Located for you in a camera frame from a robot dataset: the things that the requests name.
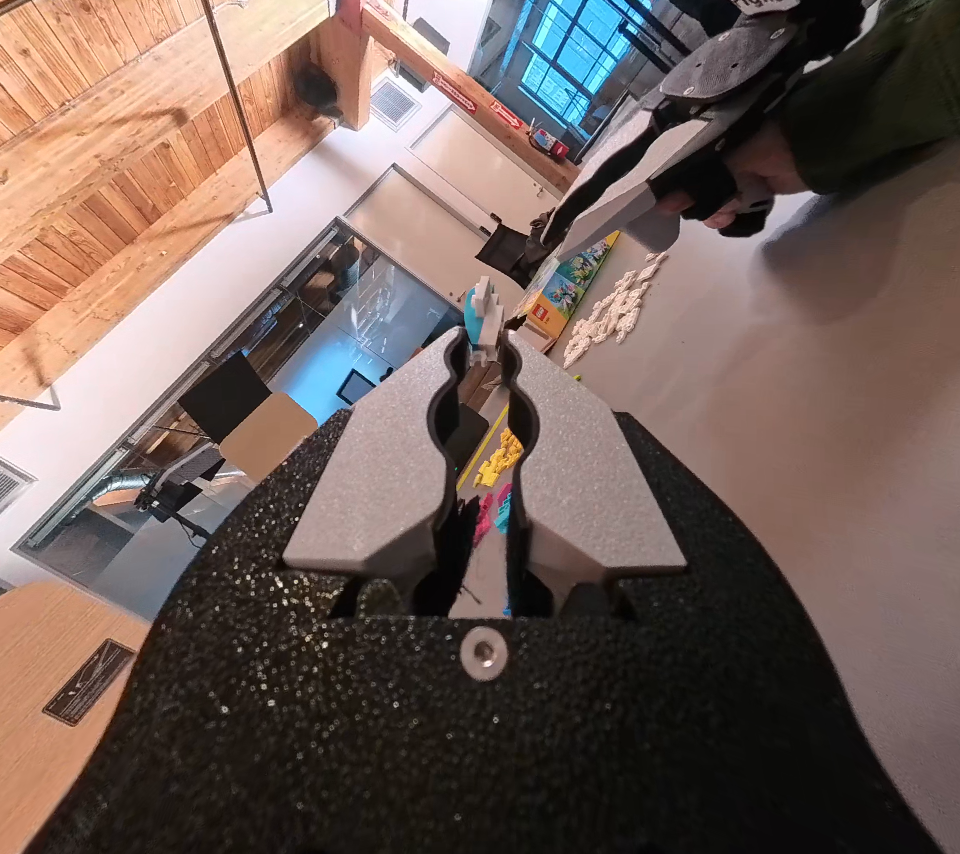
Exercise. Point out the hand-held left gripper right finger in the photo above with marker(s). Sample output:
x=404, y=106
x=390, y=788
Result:
x=592, y=486

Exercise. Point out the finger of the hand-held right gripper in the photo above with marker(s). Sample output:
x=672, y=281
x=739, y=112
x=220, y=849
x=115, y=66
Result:
x=645, y=186
x=600, y=175

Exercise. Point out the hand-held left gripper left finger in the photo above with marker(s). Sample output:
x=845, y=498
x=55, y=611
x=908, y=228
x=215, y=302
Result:
x=367, y=471

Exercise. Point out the teal and white lego model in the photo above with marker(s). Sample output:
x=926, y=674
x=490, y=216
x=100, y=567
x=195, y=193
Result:
x=484, y=321

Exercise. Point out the person's right forearm green sleeve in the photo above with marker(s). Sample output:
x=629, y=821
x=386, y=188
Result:
x=885, y=88

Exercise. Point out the pile of blue lego pieces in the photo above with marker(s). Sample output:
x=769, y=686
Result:
x=502, y=505

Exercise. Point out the pile of yellow lego pieces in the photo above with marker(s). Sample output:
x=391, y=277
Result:
x=499, y=460

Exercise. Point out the pile of pink lego pieces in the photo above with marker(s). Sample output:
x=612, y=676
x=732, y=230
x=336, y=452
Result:
x=482, y=520

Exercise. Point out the yellow lego box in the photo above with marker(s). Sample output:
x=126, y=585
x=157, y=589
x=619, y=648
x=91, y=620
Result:
x=570, y=291

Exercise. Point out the pile of white lego pieces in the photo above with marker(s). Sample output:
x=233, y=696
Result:
x=615, y=314

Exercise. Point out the person's right hand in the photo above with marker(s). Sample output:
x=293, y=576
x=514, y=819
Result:
x=772, y=163

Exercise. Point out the computer monitor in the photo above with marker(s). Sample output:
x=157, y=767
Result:
x=356, y=389

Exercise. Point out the black office chair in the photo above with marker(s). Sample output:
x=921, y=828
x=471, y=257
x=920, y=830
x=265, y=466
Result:
x=510, y=250

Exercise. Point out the black chair with tan back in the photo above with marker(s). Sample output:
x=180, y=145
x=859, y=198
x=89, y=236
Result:
x=247, y=419

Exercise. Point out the large paned window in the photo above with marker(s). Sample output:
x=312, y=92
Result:
x=577, y=36

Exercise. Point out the wooden ceiling beam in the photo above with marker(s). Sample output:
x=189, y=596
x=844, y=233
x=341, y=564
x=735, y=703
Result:
x=450, y=70

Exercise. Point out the black ceiling speaker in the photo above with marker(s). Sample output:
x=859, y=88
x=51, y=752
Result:
x=319, y=90

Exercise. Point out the wooden desk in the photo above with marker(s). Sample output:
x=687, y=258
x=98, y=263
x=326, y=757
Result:
x=52, y=666

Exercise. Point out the black camera stand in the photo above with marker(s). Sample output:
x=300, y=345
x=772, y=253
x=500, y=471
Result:
x=169, y=501

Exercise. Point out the white wall vent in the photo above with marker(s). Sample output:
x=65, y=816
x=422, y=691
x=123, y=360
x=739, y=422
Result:
x=394, y=103

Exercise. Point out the silver air duct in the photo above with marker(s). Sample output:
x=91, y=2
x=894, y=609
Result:
x=127, y=488

